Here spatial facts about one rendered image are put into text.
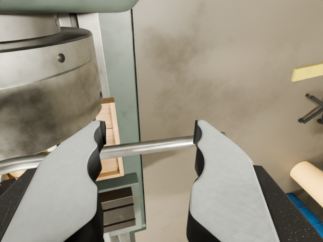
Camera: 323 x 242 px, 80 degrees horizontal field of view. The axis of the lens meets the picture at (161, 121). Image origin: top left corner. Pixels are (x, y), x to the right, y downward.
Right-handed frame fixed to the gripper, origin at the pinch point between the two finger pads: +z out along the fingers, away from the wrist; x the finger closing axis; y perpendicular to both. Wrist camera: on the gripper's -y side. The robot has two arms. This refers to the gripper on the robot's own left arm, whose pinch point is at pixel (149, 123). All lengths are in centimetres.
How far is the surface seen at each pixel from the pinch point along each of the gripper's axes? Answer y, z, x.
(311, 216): 244, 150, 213
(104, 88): 14.9, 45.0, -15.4
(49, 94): 2.7, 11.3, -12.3
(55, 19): -4.6, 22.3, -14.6
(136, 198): 59, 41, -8
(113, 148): 4.7, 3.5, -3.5
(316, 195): 192, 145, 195
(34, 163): 5.1, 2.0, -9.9
